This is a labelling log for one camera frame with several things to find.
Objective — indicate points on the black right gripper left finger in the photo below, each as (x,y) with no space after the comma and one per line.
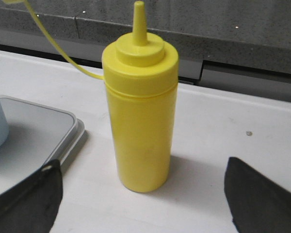
(32,205)

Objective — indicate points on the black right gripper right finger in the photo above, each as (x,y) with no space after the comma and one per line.
(257,204)

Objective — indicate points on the yellow squeeze bottle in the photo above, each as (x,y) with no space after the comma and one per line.
(140,72)

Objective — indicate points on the silver digital kitchen scale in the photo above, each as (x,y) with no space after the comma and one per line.
(37,134)

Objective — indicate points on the grey stone counter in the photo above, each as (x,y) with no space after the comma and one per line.
(242,46)

